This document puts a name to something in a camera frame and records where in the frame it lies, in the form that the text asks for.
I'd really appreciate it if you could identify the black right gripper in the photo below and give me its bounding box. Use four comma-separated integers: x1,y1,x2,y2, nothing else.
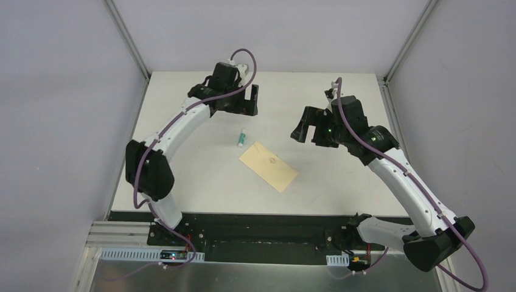
291,106,349,148

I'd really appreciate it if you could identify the green white glue stick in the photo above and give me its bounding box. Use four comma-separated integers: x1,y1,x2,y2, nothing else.
237,129,246,148

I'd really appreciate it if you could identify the cream paper envelope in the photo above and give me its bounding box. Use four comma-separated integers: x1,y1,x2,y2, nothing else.
239,142,298,193

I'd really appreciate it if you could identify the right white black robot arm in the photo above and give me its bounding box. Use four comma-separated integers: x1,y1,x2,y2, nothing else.
290,96,475,272

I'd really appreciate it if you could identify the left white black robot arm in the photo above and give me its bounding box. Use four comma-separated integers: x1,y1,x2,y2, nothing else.
125,61,259,246

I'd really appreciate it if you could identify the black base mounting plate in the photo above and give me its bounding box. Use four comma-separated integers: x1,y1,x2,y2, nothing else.
147,213,384,265

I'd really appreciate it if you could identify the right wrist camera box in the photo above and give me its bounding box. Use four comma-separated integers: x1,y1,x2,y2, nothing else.
324,82,339,103

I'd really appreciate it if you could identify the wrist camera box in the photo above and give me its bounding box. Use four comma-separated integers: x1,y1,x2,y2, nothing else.
324,82,339,103
235,64,250,81

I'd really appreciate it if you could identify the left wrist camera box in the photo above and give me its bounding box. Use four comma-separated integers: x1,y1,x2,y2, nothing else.
235,64,250,81

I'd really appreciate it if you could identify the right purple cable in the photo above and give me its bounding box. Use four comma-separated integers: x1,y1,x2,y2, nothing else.
326,77,490,292

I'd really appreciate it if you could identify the purple cable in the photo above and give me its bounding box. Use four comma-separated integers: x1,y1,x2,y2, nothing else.
326,77,490,292
133,49,259,271

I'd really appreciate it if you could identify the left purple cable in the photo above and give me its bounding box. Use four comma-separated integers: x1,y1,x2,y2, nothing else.
133,49,259,271

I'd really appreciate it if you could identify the right white cable duct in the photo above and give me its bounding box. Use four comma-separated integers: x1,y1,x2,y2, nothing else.
326,253,349,267

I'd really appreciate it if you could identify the white cable duct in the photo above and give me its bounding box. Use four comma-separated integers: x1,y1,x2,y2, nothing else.
100,248,205,263
326,253,349,267

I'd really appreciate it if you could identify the left white cable duct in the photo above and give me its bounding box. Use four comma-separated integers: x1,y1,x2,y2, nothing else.
100,248,205,263

